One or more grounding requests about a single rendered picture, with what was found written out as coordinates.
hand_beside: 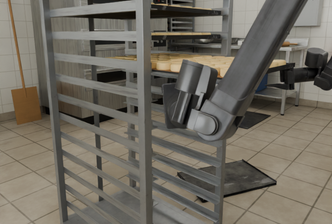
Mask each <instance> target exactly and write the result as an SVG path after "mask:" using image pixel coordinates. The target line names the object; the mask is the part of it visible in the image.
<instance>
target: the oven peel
mask: <svg viewBox="0 0 332 224"><path fill-rule="evenodd" d="M8 6H9V12H10V17H11V23H12V28H13V34H14V40H15V46H16V52H17V57H18V63H19V69H20V75H21V81H22V86H23V88H21V89H14V90H11V94H12V99H13V105H14V110H15V116H16V122H17V125H20V124H24V123H28V122H33V121H37V120H41V119H42V116H41V110H40V104H39V98H38V92H37V87H36V86H35V87H28V88H26V87H25V83H24V77H23V71H22V65H21V59H20V54H19V48H18V42H17V36H16V31H15V25H14V19H13V13H12V7H11V2H10V0H8Z"/></svg>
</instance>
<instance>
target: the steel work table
mask: <svg viewBox="0 0 332 224"><path fill-rule="evenodd" d="M241 39H245V38H237V41H236V42H235V43H234V44H232V45H231V49H239V48H240V47H241V45H238V41H241ZM285 42H290V43H297V45H295V46H282V47H281V48H280V51H286V63H289V62H290V52H291V51H294V50H301V51H300V60H299V68H302V66H303V58H304V49H307V47H308V39H285ZM171 46H173V47H174V51H175V52H177V47H195V53H198V48H199V47H204V48H221V40H216V39H214V40H213V41H212V42H211V43H209V44H198V43H187V44H171ZM300 85H301V83H297V88H296V91H294V90H283V89H275V88H265V89H263V90H260V91H258V92H255V94H254V95H257V96H264V97H271V98H278V99H282V103H281V115H282V116H284V113H285V103H286V98H287V97H289V96H291V95H293V94H294V93H296V98H295V106H298V104H299V94H300Z"/></svg>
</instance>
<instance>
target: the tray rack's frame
mask: <svg viewBox="0 0 332 224"><path fill-rule="evenodd" d="M39 2H40V12H41V27H42V37H43V48H44V58H45V69H46V79H47V90H48V100H49V110H50V121H51V131H52V142H53V153H54V163H55V173H56V184H57V194H58V205H59V215H60V224H89V223H88V222H87V221H85V220H84V219H83V218H82V217H80V216H79V215H78V214H77V213H73V214H71V215H69V216H68V211H67V200H66V188H65V177H64V166H63V154H62V143H61V132H60V121H59V109H58V98H57V86H56V75H55V64H54V52H53V41H52V30H51V19H50V7H49V0H39ZM88 28H89V32H94V18H88ZM124 31H132V20H125V21H124ZM89 45H90V56H93V57H96V52H95V40H89ZM125 48H126V49H133V44H132V41H125ZM91 78H92V81H97V71H96V65H91ZM126 81H127V82H133V73H132V72H126ZM92 95H93V103H94V104H97V105H98V90H96V89H92ZM127 112H128V113H132V114H134V106H133V105H129V104H127ZM94 125H95V126H97V127H100V125H99V113H97V112H94ZM95 145H96V147H97V148H99V149H101V143H100V135H98V134H95ZM96 162H97V168H98V169H100V170H102V161H101V157H100V156H98V155H96ZM97 179H98V188H99V189H101V190H102V191H103V179H102V178H101V177H100V176H97ZM129 186H131V187H133V188H135V189H136V190H138V191H140V188H139V187H138V186H136V181H134V180H132V179H130V178H129ZM110 196H112V197H114V198H115V199H117V200H118V201H120V202H122V203H123V204H125V205H126V206H128V207H130V208H131V209H133V210H134V211H136V212H137V213H139V214H140V200H139V199H137V198H136V197H134V196H132V195H131V194H129V193H127V192H125V191H124V190H120V191H118V192H116V193H114V194H112V195H110ZM152 198H153V200H154V201H156V202H158V205H156V206H154V207H153V223H155V224H207V223H205V222H203V221H201V220H199V219H198V218H196V217H194V216H192V215H190V214H188V213H186V212H185V211H183V210H181V209H179V208H177V207H175V206H173V205H171V204H170V203H168V202H166V201H164V200H162V199H160V198H158V197H156V196H155V195H152ZM95 204H96V205H98V206H99V207H100V208H102V209H103V210H105V211H106V212H108V213H109V214H110V215H112V216H113V217H115V218H116V219H118V220H119V221H120V222H122V223H123V224H140V222H139V221H137V220H136V219H134V218H133V217H131V216H130V215H128V214H127V213H125V212H124V211H122V210H121V209H119V208H117V207H116V206H114V205H113V204H111V203H110V202H108V201H107V200H105V199H104V198H102V197H101V196H99V201H98V202H95ZM81 210H82V211H83V212H85V213H86V214H87V215H89V216H90V217H91V218H92V219H94V220H95V221H96V222H98V223H99V224H112V223H111V222H109V221H108V220H107V219H105V218H104V217H103V216H101V215H100V214H98V213H97V212H96V211H94V210H93V209H92V208H90V207H89V206H87V207H85V208H83V209H81Z"/></svg>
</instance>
